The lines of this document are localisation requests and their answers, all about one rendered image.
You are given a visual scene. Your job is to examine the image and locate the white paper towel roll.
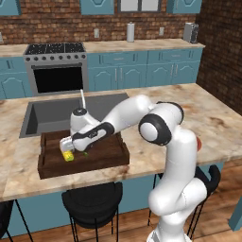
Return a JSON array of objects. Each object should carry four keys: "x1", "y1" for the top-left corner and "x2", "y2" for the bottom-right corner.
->
[{"x1": 126, "y1": 21, "x2": 136, "y2": 43}]

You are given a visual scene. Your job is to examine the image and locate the grey framed window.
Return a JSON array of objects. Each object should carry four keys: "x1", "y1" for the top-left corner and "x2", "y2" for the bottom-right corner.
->
[{"x1": 117, "y1": 0, "x2": 163, "y2": 14}]

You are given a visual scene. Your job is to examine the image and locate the teal wall cupboard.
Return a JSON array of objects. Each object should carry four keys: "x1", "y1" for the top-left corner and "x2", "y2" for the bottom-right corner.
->
[
  {"x1": 78, "y1": 0, "x2": 115, "y2": 16},
  {"x1": 166, "y1": 0, "x2": 203, "y2": 15},
  {"x1": 0, "y1": 0, "x2": 23, "y2": 17}
]

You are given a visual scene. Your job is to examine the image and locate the grey sink basin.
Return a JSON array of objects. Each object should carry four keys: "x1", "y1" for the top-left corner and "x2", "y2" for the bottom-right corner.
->
[{"x1": 19, "y1": 92, "x2": 130, "y2": 139}]

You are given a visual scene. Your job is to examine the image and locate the yellow corn cob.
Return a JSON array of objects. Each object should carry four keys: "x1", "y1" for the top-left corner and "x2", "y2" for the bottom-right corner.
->
[{"x1": 62, "y1": 150, "x2": 76, "y2": 163}]

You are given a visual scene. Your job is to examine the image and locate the silver stove with oven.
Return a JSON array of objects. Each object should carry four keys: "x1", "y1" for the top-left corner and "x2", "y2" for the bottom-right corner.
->
[{"x1": 23, "y1": 42, "x2": 90, "y2": 97}]

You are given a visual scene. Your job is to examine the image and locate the brown wooden tray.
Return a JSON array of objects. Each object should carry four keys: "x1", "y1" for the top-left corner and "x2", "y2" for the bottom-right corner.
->
[{"x1": 37, "y1": 129, "x2": 131, "y2": 181}]

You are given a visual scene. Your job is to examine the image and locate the black bar stool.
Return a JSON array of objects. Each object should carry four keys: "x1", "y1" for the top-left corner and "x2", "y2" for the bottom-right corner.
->
[
  {"x1": 147, "y1": 164, "x2": 222, "y2": 241},
  {"x1": 0, "y1": 199, "x2": 34, "y2": 242},
  {"x1": 60, "y1": 181, "x2": 124, "y2": 242}
]

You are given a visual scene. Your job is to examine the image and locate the teal island cupboard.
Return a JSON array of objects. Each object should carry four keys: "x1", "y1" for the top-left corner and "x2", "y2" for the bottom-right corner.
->
[{"x1": 5, "y1": 162, "x2": 225, "y2": 238}]

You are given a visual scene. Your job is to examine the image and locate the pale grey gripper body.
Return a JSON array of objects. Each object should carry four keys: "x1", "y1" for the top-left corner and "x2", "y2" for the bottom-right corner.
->
[{"x1": 59, "y1": 136, "x2": 76, "y2": 156}]

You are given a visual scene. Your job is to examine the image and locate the silver tap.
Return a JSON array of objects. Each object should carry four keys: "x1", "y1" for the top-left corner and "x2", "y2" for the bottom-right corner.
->
[{"x1": 79, "y1": 89, "x2": 88, "y2": 110}]

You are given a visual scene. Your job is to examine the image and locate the silver toaster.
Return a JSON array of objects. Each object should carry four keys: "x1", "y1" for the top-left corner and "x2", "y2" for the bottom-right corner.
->
[{"x1": 182, "y1": 22, "x2": 199, "y2": 44}]

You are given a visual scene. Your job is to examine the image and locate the teal cupboard corner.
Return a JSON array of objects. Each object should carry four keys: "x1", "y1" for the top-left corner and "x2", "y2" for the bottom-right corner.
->
[{"x1": 228, "y1": 196, "x2": 242, "y2": 233}]

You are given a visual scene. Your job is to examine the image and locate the teal base cupboard run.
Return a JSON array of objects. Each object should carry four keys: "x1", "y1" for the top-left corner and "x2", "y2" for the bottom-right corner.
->
[
  {"x1": 86, "y1": 46, "x2": 204, "y2": 93},
  {"x1": 0, "y1": 56, "x2": 34, "y2": 100}
]

